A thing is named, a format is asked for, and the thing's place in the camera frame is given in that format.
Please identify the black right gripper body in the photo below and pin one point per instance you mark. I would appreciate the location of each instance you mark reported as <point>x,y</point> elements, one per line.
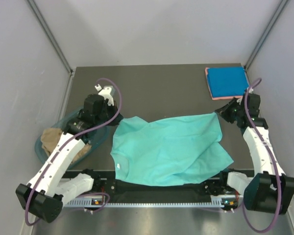
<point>232,110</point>

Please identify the left aluminium corner post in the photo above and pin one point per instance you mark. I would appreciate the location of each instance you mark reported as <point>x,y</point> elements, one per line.
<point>50,36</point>

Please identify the aluminium frame rail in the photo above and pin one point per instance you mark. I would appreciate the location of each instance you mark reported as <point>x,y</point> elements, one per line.
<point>261,186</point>

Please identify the aluminium corner post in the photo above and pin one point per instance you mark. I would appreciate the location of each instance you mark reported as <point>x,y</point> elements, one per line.
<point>50,36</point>
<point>282,4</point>

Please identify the folded pink t shirt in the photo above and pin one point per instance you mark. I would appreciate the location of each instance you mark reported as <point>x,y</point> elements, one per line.
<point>209,90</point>

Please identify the grey slotted cable duct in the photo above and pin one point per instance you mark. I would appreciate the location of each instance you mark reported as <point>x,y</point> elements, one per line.
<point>213,202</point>

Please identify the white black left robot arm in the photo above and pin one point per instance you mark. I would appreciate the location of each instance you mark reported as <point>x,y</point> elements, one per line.
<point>44,196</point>

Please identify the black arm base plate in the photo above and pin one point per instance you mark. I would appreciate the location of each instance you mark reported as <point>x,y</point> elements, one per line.
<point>124,192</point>

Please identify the teal green t shirt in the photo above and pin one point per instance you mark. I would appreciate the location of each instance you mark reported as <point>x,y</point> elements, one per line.
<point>169,152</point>

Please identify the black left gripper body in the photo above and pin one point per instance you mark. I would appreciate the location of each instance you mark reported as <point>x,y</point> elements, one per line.
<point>109,111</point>

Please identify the crumpled beige t shirt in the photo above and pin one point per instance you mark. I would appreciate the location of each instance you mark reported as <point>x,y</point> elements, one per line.
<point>51,136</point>

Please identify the right aluminium corner post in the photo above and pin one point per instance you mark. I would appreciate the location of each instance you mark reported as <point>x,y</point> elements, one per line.
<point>282,4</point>

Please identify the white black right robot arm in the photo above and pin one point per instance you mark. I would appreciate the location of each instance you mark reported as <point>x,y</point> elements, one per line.
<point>264,161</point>

